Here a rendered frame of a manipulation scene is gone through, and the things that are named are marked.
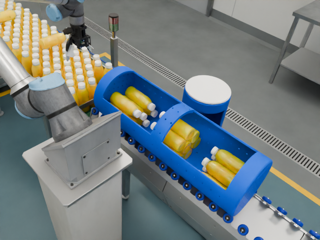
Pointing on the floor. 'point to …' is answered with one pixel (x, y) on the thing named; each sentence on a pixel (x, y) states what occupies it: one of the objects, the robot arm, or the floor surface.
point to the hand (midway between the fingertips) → (78, 56)
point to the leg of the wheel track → (125, 184)
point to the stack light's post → (114, 51)
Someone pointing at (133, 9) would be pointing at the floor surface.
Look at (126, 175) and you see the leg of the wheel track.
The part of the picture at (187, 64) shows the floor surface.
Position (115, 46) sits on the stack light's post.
